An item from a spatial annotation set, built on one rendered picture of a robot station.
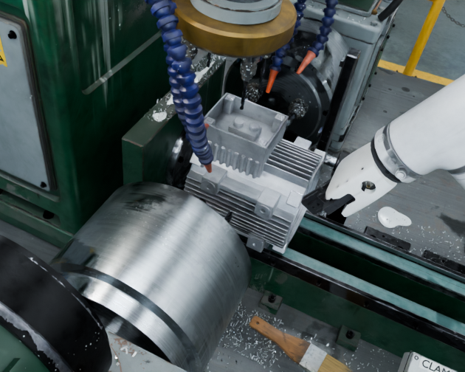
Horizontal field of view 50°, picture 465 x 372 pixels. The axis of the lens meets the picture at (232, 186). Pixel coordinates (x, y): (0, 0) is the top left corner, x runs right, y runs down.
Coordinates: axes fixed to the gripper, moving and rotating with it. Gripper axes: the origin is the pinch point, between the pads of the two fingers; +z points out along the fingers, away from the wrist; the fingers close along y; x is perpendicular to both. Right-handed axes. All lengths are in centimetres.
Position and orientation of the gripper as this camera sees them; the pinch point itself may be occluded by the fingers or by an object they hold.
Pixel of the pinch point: (317, 201)
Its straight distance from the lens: 81.6
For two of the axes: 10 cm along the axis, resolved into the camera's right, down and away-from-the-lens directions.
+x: -7.2, -6.7, -1.7
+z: -5.6, 4.1, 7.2
